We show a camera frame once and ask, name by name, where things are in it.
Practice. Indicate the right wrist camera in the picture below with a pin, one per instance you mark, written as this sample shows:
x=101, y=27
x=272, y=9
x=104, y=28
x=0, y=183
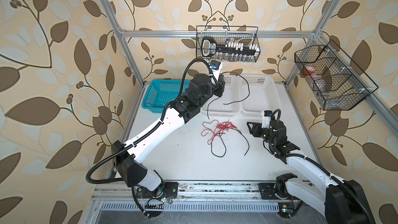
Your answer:
x=266, y=119

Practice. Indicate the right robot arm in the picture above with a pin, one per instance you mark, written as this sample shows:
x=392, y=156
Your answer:
x=340, y=201

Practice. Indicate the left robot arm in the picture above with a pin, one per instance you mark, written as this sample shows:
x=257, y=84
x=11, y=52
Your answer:
x=127, y=157

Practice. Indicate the red capped container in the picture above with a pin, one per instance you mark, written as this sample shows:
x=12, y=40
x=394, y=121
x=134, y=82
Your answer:
x=309, y=70

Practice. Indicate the black wire basket right wall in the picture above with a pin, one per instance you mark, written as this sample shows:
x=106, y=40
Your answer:
x=340, y=83

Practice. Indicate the teal plastic basket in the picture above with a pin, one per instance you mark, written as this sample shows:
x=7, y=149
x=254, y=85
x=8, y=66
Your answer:
x=160, y=92

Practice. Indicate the black tool with vials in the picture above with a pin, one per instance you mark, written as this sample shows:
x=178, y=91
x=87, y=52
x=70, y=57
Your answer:
x=210, y=47

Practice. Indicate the black wire basket back wall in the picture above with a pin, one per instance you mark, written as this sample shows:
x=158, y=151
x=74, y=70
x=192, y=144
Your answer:
x=243, y=34

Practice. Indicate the white plastic basket left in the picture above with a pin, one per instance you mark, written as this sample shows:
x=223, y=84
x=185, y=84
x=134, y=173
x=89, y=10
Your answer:
x=226, y=106

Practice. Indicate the white plastic basket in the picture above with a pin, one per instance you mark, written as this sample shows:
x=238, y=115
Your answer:
x=260, y=94
x=226, y=106

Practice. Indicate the white plastic basket right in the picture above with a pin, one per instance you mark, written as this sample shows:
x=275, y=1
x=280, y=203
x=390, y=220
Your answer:
x=260, y=94

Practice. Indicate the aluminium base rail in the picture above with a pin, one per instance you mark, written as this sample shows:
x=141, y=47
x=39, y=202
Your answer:
x=208, y=191

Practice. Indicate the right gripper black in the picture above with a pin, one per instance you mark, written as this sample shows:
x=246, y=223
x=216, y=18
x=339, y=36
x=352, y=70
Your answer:
x=256, y=127

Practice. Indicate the black wire basket wall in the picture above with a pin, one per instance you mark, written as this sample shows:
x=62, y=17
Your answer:
x=340, y=83
x=243, y=34

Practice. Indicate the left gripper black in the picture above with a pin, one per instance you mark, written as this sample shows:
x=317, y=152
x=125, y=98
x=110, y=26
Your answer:
x=217, y=85

